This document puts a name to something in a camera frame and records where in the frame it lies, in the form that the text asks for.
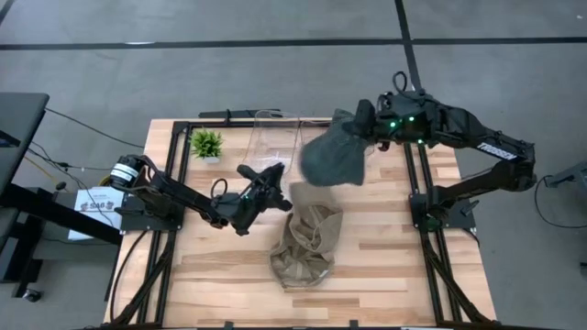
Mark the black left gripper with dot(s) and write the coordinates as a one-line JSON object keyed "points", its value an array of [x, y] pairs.
{"points": [[263, 190]]}

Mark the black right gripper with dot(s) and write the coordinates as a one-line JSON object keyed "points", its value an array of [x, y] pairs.
{"points": [[373, 119]]}

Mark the dark green baseball cap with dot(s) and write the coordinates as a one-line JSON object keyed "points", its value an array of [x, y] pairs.
{"points": [[332, 158]]}

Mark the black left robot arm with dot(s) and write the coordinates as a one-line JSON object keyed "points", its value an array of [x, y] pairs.
{"points": [[179, 194]]}

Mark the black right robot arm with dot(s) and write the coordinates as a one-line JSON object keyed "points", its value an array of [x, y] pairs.
{"points": [[495, 151]]}

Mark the clear plastic container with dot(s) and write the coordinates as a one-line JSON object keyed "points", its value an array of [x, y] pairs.
{"points": [[270, 142]]}

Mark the small green potted plant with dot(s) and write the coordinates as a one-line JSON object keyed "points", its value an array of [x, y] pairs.
{"points": [[206, 144]]}

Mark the black table clamp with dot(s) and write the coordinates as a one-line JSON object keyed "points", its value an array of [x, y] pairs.
{"points": [[228, 325], [354, 324]]}

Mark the white printed paper sheet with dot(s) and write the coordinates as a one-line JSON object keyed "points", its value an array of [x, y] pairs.
{"points": [[94, 211]]}

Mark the grey equipment base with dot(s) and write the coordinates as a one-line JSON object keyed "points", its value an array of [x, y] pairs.
{"points": [[568, 174]]}

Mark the black desk stand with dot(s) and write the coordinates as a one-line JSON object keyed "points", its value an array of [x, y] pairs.
{"points": [[55, 213]]}

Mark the black desk top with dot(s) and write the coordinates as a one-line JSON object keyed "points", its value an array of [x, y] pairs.
{"points": [[18, 133]]}

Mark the black caster wheel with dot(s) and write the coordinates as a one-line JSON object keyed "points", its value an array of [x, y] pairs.
{"points": [[32, 295]]}

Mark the black mount bar with clamp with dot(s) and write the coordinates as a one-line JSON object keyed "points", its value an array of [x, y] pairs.
{"points": [[247, 113]]}

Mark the black aluminium table frame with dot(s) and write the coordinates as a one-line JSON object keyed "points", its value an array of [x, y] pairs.
{"points": [[211, 124]]}

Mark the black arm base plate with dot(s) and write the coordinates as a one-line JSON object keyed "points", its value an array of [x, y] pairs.
{"points": [[137, 220], [458, 217]]}

